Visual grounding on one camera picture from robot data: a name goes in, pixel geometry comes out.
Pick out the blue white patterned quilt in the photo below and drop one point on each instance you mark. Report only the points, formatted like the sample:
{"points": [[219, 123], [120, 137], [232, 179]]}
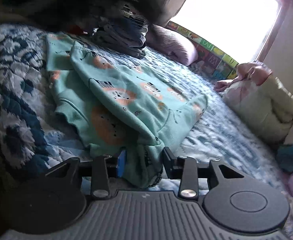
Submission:
{"points": [[47, 168]]}

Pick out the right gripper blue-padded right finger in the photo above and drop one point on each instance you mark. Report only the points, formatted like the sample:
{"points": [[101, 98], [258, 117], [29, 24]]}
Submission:
{"points": [[185, 169]]}

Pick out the lilac folded clothes stack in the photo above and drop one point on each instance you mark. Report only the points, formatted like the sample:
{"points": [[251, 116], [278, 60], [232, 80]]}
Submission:
{"points": [[130, 42]]}

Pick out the colourful alphabet play mat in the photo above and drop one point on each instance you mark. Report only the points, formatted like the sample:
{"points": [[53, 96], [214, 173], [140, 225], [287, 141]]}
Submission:
{"points": [[212, 61]]}

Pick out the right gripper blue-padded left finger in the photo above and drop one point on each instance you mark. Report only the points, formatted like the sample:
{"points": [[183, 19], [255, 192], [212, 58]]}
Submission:
{"points": [[104, 167]]}

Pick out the teal lion print baby garment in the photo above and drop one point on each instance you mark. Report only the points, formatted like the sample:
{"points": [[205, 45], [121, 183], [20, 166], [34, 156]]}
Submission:
{"points": [[116, 106]]}

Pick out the cream pink folded duvet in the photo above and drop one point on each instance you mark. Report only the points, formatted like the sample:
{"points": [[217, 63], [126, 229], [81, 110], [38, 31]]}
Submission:
{"points": [[259, 98]]}

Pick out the dark striped folded garment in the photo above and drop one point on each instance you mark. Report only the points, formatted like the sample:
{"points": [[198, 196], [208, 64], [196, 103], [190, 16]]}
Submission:
{"points": [[122, 18]]}

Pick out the lavender pillow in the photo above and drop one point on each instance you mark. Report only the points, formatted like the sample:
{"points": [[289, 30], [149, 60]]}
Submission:
{"points": [[172, 44]]}

